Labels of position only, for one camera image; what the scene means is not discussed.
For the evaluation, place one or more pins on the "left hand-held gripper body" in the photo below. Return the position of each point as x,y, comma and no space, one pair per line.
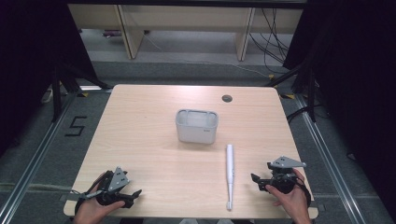
117,180

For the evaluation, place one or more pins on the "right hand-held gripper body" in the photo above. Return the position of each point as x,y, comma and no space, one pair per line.
284,175

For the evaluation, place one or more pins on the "white electric toothbrush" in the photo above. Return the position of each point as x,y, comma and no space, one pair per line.
230,174

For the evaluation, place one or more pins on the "grey plastic holder box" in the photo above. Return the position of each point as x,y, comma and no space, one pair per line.
196,129

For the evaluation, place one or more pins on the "person's right hand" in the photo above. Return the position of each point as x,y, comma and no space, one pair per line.
292,202

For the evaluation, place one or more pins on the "person's left hand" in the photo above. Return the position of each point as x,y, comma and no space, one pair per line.
93,211

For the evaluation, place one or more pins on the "black metal stand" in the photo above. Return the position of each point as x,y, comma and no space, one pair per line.
56,93
311,96

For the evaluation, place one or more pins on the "round grey table grommet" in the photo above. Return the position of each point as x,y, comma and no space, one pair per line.
227,98

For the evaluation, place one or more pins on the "yellow black floor tape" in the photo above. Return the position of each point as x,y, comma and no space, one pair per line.
82,94

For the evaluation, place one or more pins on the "black curtain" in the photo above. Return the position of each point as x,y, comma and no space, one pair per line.
31,46
358,62

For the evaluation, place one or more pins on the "light wooden desk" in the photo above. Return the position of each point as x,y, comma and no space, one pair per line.
186,18

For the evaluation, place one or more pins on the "aluminium floor rail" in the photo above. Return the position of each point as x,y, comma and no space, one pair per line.
34,158
333,161

